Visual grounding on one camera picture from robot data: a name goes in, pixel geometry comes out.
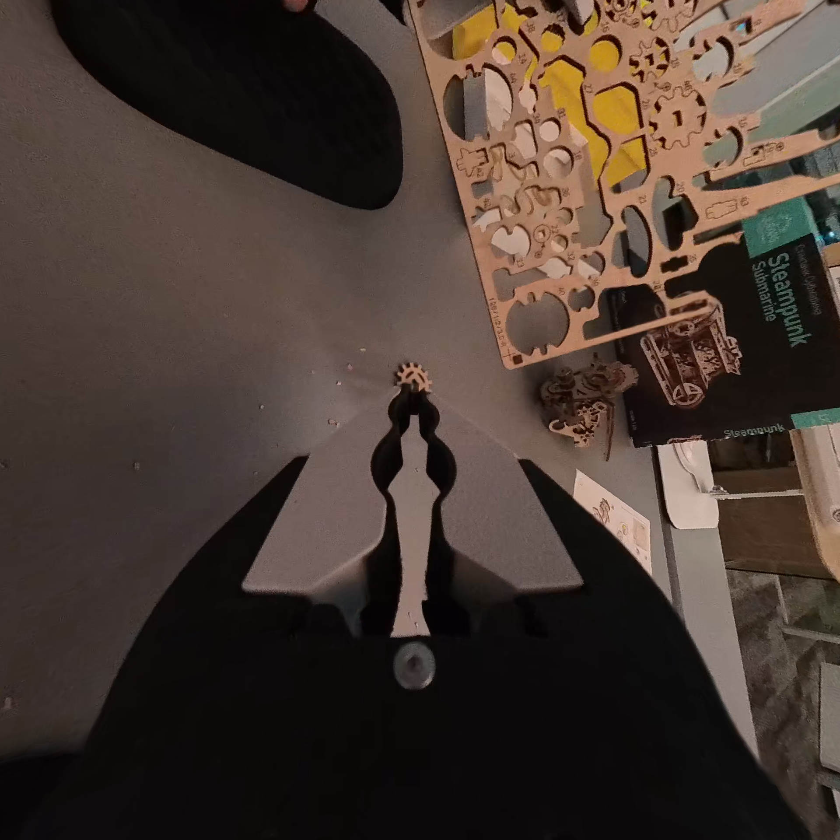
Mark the laser-cut wooden parts sheet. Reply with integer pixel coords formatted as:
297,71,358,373
407,0,840,371

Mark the brown cardboard box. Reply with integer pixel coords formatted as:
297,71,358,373
712,446,831,581

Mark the thin spoked wooden gear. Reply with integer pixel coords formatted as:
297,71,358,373
394,361,435,398

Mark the white sign stand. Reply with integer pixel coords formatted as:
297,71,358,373
656,420,840,581

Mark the yellow object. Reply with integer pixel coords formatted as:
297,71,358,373
453,13,647,188

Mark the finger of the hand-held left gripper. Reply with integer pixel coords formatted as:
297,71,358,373
420,0,501,32

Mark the black model kit box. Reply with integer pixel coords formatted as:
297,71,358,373
607,197,840,450

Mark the open instruction booklet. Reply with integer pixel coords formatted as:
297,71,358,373
572,469,654,575

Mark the partly built wooden model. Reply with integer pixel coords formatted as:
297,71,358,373
539,354,639,460

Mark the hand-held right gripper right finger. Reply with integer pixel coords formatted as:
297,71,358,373
417,398,585,637

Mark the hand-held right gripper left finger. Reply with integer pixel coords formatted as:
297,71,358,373
241,392,416,637

